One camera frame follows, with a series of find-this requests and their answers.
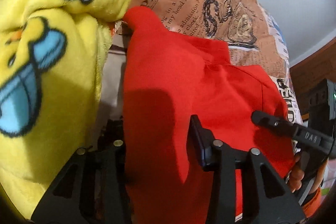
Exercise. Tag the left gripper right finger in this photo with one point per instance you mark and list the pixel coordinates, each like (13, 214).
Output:
(265, 196)

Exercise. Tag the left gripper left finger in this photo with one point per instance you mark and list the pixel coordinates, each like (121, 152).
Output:
(90, 188)

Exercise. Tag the red hooded sweatshirt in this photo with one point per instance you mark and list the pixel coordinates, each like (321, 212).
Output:
(168, 78)

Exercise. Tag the person's right hand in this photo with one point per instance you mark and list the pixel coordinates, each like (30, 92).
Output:
(297, 174)

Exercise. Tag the wooden door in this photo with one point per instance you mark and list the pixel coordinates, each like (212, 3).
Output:
(311, 71)

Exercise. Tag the yellow cartoon fleece blanket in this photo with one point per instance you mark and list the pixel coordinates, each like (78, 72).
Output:
(52, 57)

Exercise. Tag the printed newspaper pattern bedspread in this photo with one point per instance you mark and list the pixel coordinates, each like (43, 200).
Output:
(251, 33)

